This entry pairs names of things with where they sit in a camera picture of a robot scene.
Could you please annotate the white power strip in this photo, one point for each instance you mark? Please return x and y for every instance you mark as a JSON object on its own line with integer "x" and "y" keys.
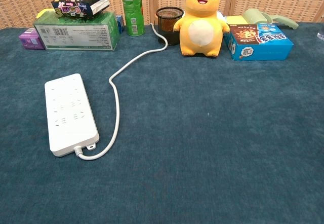
{"x": 71, "y": 115}

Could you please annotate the blue carpet mat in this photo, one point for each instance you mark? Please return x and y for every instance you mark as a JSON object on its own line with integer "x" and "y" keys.
{"x": 202, "y": 132}

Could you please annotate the black mesh cup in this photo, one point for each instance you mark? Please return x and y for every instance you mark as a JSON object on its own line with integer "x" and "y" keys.
{"x": 167, "y": 23}

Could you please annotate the yellow plush toy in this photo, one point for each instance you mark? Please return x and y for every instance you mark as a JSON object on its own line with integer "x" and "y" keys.
{"x": 200, "y": 31}

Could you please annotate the small blue box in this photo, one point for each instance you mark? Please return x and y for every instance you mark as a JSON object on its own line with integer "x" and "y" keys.
{"x": 119, "y": 22}

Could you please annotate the green chips can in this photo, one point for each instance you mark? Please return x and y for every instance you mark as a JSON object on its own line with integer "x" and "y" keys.
{"x": 132, "y": 11}

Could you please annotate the white wet wipes pack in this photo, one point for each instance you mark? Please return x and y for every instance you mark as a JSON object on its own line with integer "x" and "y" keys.
{"x": 221, "y": 16}

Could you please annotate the green cardboard box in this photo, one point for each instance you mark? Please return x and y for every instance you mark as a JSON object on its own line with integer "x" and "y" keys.
{"x": 76, "y": 36}

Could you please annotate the yellow sponge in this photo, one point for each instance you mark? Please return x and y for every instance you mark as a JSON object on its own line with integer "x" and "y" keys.
{"x": 235, "y": 20}

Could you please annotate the blue cookie box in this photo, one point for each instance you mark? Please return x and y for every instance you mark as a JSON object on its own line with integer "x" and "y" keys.
{"x": 258, "y": 44}

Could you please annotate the pale green lint roller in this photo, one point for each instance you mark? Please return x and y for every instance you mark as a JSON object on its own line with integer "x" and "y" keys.
{"x": 255, "y": 17}

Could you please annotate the dark printed snack bag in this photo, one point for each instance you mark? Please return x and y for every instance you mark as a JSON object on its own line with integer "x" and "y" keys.
{"x": 76, "y": 6}

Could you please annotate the small purple box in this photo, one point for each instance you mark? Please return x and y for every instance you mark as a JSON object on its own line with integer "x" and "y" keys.
{"x": 30, "y": 40}

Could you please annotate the small yellow box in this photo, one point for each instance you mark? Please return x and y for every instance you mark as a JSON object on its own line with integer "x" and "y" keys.
{"x": 44, "y": 13}

